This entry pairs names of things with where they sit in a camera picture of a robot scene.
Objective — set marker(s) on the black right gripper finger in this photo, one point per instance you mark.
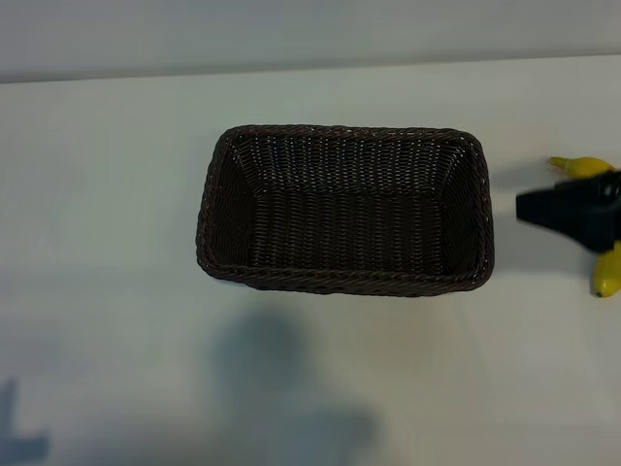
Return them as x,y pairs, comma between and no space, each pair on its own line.
582,225
582,194

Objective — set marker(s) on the yellow banana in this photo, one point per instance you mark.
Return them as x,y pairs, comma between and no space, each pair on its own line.
582,166

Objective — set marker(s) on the dark brown wicker basket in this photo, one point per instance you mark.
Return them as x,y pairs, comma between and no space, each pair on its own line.
349,218

